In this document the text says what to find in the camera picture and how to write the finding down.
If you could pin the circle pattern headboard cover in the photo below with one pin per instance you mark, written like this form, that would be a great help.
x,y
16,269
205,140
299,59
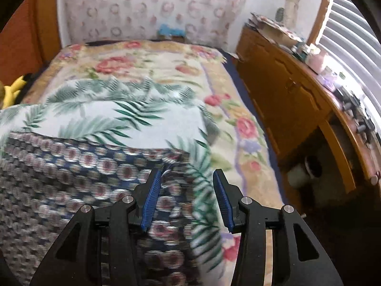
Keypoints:
x,y
148,3

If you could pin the white window blinds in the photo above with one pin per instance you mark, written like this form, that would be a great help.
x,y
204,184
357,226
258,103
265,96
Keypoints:
x,y
351,35

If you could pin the lavender small container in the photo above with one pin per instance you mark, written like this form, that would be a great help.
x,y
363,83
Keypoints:
x,y
329,80

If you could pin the pink container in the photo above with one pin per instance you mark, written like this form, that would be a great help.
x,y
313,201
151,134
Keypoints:
x,y
317,61

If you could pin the white mug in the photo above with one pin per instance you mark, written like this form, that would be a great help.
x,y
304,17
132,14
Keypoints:
x,y
302,172

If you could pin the wooden cabinet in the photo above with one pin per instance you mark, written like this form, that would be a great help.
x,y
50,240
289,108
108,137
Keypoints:
x,y
282,77

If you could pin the yellow plush toy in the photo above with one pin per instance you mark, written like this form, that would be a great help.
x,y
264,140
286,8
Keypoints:
x,y
12,91

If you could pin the black gadgets on cabinet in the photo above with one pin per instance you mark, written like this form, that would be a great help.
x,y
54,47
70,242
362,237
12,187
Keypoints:
x,y
358,116

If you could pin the wooden door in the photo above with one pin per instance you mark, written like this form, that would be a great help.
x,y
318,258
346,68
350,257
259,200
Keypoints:
x,y
29,35

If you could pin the floral fleece blanket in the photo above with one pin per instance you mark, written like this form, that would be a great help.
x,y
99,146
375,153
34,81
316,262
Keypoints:
x,y
178,62

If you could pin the navy medallion-print satin robe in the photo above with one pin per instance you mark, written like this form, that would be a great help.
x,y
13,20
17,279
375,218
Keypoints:
x,y
74,184

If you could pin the blue fuzzy bundle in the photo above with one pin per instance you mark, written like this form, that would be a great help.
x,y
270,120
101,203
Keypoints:
x,y
172,32

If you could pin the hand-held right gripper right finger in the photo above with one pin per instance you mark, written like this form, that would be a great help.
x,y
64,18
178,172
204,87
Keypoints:
x,y
223,204

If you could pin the palm-leaf print white cloth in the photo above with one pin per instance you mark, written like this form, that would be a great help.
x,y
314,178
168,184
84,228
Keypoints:
x,y
104,110

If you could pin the cardboard box with papers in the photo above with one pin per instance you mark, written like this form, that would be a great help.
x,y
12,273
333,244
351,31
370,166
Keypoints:
x,y
276,34

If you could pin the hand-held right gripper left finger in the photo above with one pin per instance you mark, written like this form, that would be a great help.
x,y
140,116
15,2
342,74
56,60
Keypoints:
x,y
151,198

